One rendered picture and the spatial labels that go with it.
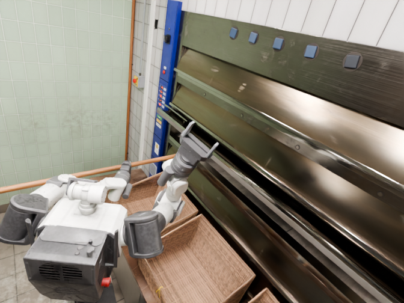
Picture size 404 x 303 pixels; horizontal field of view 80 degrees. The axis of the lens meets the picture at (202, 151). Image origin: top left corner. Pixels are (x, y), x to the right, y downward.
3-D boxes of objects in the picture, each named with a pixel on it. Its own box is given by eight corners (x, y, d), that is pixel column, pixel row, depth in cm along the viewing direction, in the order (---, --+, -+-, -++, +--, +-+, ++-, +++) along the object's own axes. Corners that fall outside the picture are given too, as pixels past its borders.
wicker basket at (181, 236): (195, 238, 189) (201, 211, 176) (244, 302, 152) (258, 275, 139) (136, 264, 160) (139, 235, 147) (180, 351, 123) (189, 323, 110)
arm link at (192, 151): (203, 163, 79) (188, 182, 87) (216, 150, 86) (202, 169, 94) (175, 137, 80) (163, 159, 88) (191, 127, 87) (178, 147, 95)
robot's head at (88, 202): (101, 213, 83) (100, 193, 79) (70, 210, 82) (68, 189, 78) (107, 201, 89) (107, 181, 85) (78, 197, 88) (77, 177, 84)
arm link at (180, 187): (189, 181, 92) (186, 193, 103) (179, 162, 96) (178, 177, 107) (174, 187, 90) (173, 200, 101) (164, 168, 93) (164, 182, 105)
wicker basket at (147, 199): (162, 193, 228) (165, 169, 215) (193, 237, 190) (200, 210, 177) (109, 207, 200) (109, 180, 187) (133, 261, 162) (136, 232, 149)
